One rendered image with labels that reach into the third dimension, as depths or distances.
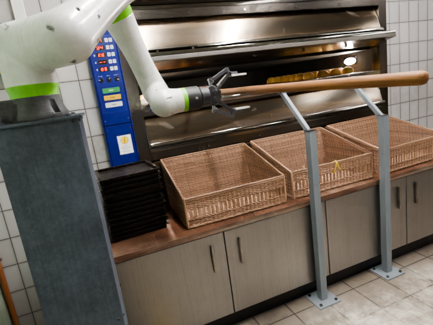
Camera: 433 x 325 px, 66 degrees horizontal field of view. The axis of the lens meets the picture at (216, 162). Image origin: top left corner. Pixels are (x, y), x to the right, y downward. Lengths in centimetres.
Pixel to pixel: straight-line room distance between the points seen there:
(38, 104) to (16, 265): 131
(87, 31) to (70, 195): 41
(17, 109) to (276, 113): 165
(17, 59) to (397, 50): 260
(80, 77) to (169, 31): 56
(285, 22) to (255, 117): 64
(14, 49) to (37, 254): 52
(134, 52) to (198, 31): 83
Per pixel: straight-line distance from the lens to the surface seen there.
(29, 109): 98
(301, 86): 108
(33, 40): 91
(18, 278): 217
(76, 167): 94
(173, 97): 127
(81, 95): 194
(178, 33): 205
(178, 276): 164
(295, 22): 241
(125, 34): 130
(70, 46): 86
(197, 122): 205
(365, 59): 296
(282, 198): 178
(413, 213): 243
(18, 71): 98
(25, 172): 96
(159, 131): 198
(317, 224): 183
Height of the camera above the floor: 122
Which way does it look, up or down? 13 degrees down
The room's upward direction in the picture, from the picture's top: 8 degrees counter-clockwise
